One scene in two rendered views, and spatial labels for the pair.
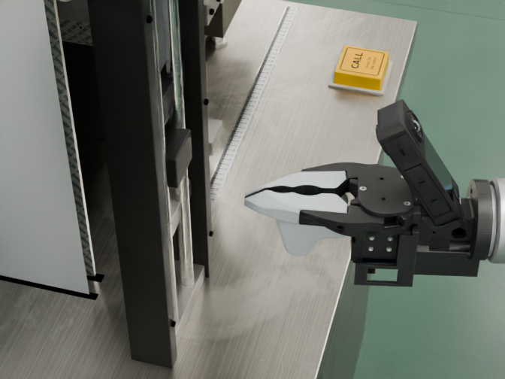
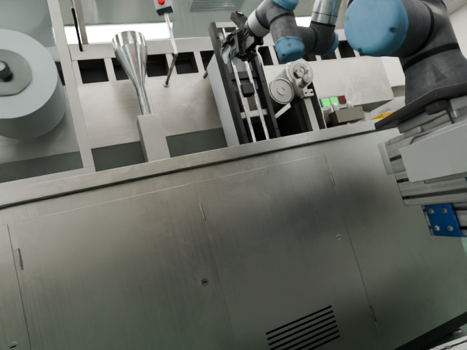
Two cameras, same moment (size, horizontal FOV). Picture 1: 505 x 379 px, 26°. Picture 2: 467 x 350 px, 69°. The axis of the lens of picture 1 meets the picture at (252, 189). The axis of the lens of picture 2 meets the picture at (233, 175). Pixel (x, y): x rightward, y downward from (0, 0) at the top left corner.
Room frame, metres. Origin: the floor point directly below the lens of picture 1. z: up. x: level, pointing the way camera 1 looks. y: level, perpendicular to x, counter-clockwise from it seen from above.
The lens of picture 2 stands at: (-0.05, -0.88, 0.69)
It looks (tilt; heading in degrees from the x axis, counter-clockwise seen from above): 6 degrees up; 53
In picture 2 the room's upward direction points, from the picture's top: 15 degrees counter-clockwise
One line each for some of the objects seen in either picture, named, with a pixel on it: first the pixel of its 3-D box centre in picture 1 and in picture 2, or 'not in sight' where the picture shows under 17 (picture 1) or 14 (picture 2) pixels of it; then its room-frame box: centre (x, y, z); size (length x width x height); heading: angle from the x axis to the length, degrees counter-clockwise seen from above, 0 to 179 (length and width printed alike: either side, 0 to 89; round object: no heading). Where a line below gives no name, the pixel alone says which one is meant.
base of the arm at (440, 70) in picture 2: not in sight; (436, 77); (0.79, -0.57, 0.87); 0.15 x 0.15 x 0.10
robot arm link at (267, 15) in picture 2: not in sight; (277, 7); (0.67, -0.30, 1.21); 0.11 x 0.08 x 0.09; 87
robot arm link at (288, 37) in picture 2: not in sight; (291, 39); (0.69, -0.30, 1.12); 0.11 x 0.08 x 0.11; 177
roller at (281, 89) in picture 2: not in sight; (270, 101); (1.12, 0.26, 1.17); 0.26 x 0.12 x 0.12; 75
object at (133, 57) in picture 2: not in sight; (146, 114); (0.54, 0.40, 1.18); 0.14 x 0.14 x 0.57
